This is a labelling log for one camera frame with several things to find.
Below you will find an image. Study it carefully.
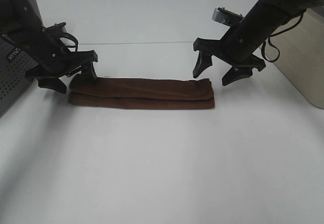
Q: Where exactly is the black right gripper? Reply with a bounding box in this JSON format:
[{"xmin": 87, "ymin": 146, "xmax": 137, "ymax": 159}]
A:
[{"xmin": 193, "ymin": 38, "xmax": 266, "ymax": 86}]

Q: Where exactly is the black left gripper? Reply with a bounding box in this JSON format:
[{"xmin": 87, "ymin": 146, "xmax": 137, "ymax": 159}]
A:
[{"xmin": 25, "ymin": 50, "xmax": 98, "ymax": 94}]

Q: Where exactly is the brown towel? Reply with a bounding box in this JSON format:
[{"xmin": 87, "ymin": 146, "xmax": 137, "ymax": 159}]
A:
[{"xmin": 68, "ymin": 75, "xmax": 215, "ymax": 109}]

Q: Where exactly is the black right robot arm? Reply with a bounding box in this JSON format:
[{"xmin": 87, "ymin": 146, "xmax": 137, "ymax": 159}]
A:
[{"xmin": 193, "ymin": 0, "xmax": 323, "ymax": 86}]

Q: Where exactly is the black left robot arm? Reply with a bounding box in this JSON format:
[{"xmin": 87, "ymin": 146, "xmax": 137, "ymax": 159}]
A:
[{"xmin": 1, "ymin": 0, "xmax": 98, "ymax": 94}]

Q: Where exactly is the grey perforated plastic basket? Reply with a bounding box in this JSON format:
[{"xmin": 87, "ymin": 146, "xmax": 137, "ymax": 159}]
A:
[{"xmin": 1, "ymin": 0, "xmax": 41, "ymax": 115}]

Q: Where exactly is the beige storage box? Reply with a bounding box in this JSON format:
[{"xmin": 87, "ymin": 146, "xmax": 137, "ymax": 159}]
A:
[{"xmin": 271, "ymin": 9, "xmax": 323, "ymax": 109}]

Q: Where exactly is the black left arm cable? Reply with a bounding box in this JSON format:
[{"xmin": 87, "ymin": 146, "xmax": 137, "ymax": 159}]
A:
[{"xmin": 50, "ymin": 31, "xmax": 79, "ymax": 54}]

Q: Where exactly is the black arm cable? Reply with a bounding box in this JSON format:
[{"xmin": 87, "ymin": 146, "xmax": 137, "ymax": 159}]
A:
[
  {"xmin": 262, "ymin": 8, "xmax": 307, "ymax": 63},
  {"xmin": 50, "ymin": 31, "xmax": 79, "ymax": 54}
]

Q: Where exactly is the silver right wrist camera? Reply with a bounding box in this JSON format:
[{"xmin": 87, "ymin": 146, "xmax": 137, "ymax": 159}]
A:
[{"xmin": 212, "ymin": 7, "xmax": 244, "ymax": 26}]

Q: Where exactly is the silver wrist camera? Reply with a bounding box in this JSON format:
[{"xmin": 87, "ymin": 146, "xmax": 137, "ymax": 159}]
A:
[
  {"xmin": 212, "ymin": 7, "xmax": 244, "ymax": 26},
  {"xmin": 46, "ymin": 22, "xmax": 66, "ymax": 36}
]

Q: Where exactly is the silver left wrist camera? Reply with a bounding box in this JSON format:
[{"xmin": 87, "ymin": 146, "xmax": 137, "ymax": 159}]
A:
[{"xmin": 46, "ymin": 22, "xmax": 66, "ymax": 36}]

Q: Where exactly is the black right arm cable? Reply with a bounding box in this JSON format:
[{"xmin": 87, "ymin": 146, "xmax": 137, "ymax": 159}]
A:
[{"xmin": 262, "ymin": 8, "xmax": 307, "ymax": 63}]

